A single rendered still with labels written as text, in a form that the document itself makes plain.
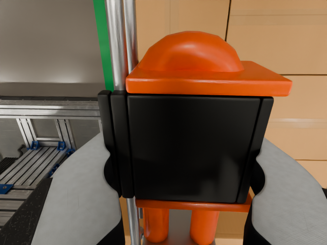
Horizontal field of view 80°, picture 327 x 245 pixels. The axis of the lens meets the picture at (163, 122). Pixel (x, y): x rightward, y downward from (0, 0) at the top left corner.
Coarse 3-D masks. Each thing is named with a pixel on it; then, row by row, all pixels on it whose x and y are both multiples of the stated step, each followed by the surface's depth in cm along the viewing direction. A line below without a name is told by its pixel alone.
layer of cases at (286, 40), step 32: (160, 0) 66; (192, 0) 65; (224, 0) 65; (256, 0) 65; (288, 0) 64; (320, 0) 64; (160, 32) 70; (224, 32) 69; (256, 32) 69; (288, 32) 68; (320, 32) 68; (288, 64) 73; (320, 64) 73; (288, 96) 79; (320, 96) 78; (288, 128) 85; (320, 128) 85; (320, 160) 92
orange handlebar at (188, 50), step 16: (192, 32) 10; (160, 48) 10; (176, 48) 9; (192, 48) 9; (208, 48) 9; (224, 48) 10; (144, 64) 10; (160, 64) 10; (176, 64) 10; (192, 64) 10; (208, 64) 10; (224, 64) 10; (240, 64) 10; (144, 208) 15; (144, 224) 16; (160, 224) 15; (192, 224) 16; (208, 224) 15; (160, 240) 16; (208, 240) 16
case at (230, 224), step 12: (252, 192) 48; (120, 204) 45; (228, 216) 42; (240, 216) 42; (216, 228) 40; (228, 228) 39; (240, 228) 39; (216, 240) 38; (228, 240) 38; (240, 240) 38
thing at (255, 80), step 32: (256, 64) 12; (128, 96) 9; (160, 96) 9; (192, 96) 9; (224, 96) 9; (256, 96) 9; (160, 128) 10; (192, 128) 10; (224, 128) 10; (256, 128) 10; (160, 160) 11; (192, 160) 11; (224, 160) 10; (160, 192) 12; (192, 192) 12; (224, 192) 11
